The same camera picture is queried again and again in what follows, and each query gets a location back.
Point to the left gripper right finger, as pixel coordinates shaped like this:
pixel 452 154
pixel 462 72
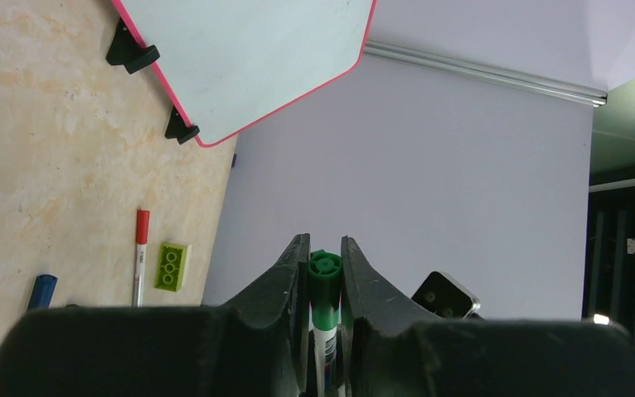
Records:
pixel 392 346

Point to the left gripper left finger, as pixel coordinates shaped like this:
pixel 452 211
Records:
pixel 255 344

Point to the green marker pen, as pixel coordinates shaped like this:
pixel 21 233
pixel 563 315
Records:
pixel 324 292

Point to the right whiteboard stand foot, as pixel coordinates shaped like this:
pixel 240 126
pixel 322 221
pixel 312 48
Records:
pixel 177 129

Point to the whiteboard stand foot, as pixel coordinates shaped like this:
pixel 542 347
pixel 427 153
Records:
pixel 177 129
pixel 126 52

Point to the pink framed whiteboard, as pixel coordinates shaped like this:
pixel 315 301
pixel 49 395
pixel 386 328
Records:
pixel 226 65

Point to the left whiteboard stand foot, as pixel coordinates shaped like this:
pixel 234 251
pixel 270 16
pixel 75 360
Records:
pixel 126 52

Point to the lime green lego brick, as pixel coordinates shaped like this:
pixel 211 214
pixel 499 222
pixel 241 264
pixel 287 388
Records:
pixel 170 272

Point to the red cap marker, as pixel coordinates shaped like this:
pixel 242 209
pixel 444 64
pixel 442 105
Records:
pixel 142 232

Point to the blue cap marker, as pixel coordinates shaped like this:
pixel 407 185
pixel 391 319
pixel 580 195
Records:
pixel 42 292

